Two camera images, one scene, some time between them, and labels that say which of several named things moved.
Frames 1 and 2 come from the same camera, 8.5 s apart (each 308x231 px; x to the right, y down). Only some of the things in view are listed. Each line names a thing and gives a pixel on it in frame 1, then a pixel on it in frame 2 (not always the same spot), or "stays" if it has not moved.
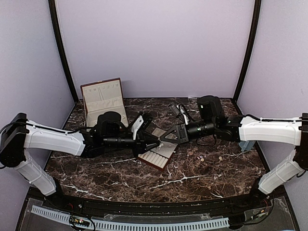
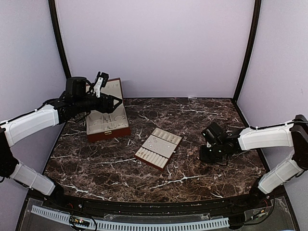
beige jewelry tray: [158, 158] stays
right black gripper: [181, 133] to [203, 157]
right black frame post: [256, 16] stays
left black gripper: [142, 141] to [103, 109]
